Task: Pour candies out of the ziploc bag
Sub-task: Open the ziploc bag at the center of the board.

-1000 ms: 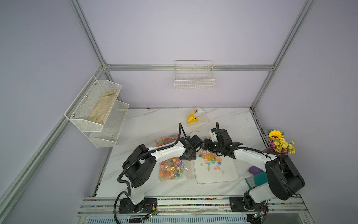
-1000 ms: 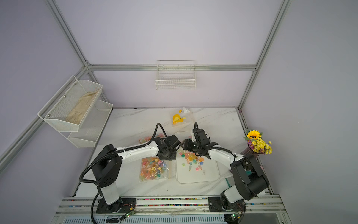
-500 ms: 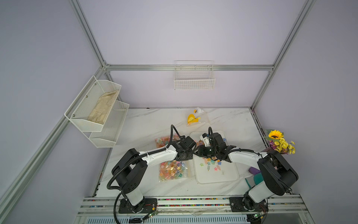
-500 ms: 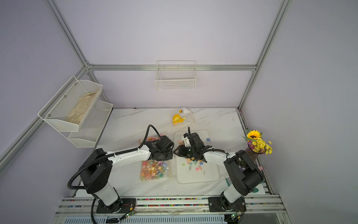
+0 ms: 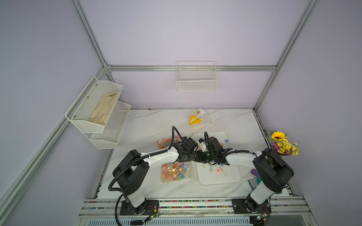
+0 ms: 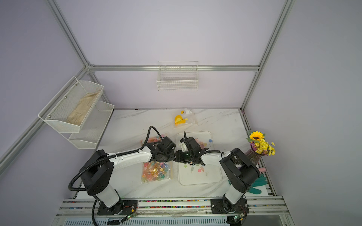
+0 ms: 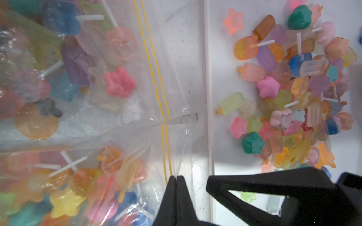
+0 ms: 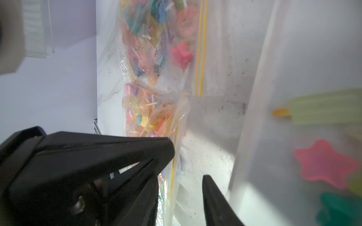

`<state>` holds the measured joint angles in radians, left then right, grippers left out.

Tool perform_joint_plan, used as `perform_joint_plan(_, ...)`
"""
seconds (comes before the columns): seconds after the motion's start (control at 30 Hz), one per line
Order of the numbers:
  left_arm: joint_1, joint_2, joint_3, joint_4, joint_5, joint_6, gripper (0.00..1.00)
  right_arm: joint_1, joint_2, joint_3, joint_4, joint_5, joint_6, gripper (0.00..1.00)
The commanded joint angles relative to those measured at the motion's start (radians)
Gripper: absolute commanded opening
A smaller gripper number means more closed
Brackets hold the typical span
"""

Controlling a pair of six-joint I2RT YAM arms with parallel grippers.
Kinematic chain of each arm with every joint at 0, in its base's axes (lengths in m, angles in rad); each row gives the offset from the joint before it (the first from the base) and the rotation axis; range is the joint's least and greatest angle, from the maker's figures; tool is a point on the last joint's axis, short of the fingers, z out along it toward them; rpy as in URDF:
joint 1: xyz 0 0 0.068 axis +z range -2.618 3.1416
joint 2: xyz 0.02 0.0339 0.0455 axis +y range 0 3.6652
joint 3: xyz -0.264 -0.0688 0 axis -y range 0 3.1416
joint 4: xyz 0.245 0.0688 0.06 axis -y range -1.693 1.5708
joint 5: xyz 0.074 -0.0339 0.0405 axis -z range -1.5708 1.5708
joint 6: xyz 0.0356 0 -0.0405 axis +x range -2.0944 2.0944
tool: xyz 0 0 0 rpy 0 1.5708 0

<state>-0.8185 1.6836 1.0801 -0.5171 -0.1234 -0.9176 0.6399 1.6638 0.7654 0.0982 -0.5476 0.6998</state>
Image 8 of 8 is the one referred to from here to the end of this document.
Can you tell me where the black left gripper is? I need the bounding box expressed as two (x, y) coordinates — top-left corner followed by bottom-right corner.
(1, 126), (175, 226)

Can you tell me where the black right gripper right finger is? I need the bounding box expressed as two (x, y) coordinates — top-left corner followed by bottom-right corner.
(202, 175), (244, 226)

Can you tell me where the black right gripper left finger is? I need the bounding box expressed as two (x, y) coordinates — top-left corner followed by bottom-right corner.
(113, 169), (159, 226)

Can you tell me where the ziploc bag of candies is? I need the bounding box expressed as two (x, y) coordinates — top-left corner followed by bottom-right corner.
(122, 83), (190, 226)
(96, 1), (274, 102)

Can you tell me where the pink star candy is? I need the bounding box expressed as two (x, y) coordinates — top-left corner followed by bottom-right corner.
(294, 139), (360, 190)

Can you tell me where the green star candy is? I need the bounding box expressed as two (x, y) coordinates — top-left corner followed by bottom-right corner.
(316, 193), (362, 226)

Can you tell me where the white two-tier mesh shelf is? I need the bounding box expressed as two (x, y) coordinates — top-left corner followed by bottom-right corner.
(21, 0), (55, 59)

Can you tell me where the green popsicle candy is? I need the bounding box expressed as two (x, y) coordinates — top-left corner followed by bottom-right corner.
(272, 89), (362, 125)

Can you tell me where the white plastic tray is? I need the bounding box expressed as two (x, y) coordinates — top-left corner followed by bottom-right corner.
(173, 1), (362, 226)

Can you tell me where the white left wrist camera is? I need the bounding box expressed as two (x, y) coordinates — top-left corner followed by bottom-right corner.
(1, 1), (25, 75)

